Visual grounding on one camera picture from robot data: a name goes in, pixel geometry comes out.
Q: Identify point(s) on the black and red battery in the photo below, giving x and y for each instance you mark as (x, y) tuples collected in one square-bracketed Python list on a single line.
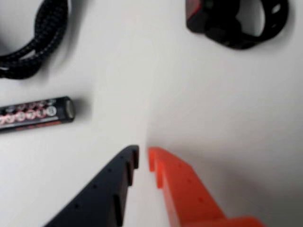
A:
[(35, 114)]

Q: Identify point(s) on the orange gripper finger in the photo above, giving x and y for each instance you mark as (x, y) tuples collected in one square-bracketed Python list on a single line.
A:
[(187, 194)]

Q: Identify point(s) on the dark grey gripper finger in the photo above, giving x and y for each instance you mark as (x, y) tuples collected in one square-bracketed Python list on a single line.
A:
[(104, 194)]

